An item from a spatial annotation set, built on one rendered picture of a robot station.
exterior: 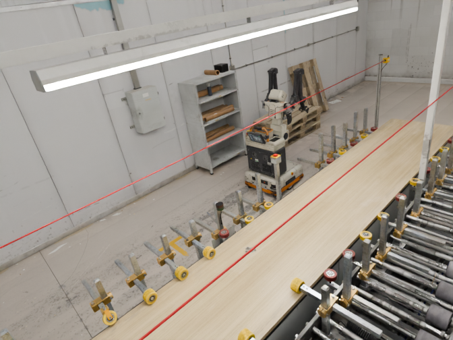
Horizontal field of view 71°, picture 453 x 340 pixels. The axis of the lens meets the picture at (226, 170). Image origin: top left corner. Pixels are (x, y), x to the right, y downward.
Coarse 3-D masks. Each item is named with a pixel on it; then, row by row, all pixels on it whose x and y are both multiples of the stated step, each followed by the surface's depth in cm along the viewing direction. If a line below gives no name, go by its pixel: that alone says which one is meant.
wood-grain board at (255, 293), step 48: (384, 144) 345; (432, 144) 328; (336, 192) 278; (384, 192) 267; (240, 240) 241; (288, 240) 232; (336, 240) 225; (192, 288) 206; (240, 288) 200; (288, 288) 194; (96, 336) 185; (192, 336) 175
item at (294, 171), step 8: (288, 168) 461; (296, 168) 460; (248, 176) 468; (264, 176) 450; (280, 176) 443; (288, 176) 447; (296, 176) 462; (248, 184) 476; (272, 184) 435; (288, 184) 453; (272, 192) 442
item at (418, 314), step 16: (448, 208) 264; (432, 256) 236; (352, 272) 205; (384, 272) 217; (368, 288) 207; (416, 288) 202; (400, 304) 197; (336, 320) 190; (368, 320) 187; (400, 320) 186; (304, 336) 174; (336, 336) 182; (400, 336) 187
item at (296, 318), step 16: (448, 144) 351; (416, 176) 297; (400, 192) 277; (336, 272) 222; (320, 288) 210; (304, 304) 200; (320, 304) 217; (288, 320) 190; (304, 320) 205; (272, 336) 181; (288, 336) 195
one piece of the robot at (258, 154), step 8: (256, 128) 426; (264, 128) 417; (248, 136) 451; (248, 144) 450; (256, 144) 438; (264, 144) 426; (272, 144) 416; (280, 144) 424; (248, 152) 458; (256, 152) 445; (264, 152) 433; (272, 152) 422; (280, 152) 428; (248, 160) 465; (256, 160) 451; (264, 160) 439; (256, 168) 459; (264, 168) 446; (272, 168) 434; (280, 168) 437; (272, 176) 445
